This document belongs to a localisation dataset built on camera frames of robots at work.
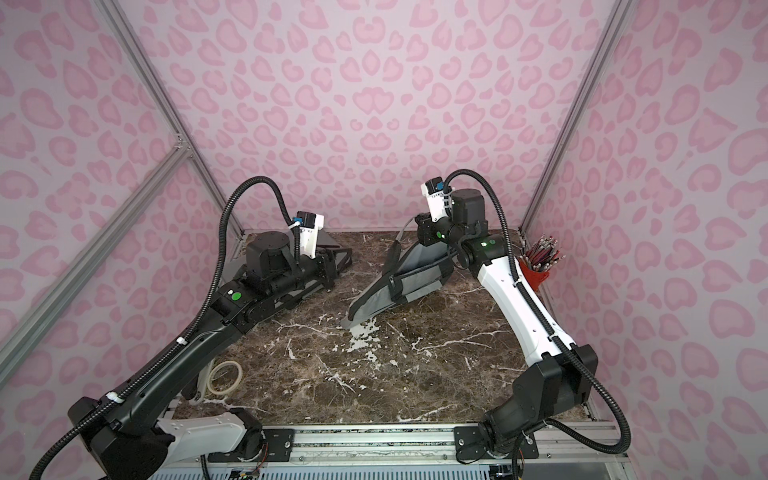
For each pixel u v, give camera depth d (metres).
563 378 0.40
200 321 0.45
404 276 0.74
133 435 0.39
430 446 0.75
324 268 0.59
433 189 0.64
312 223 0.59
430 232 0.67
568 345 0.42
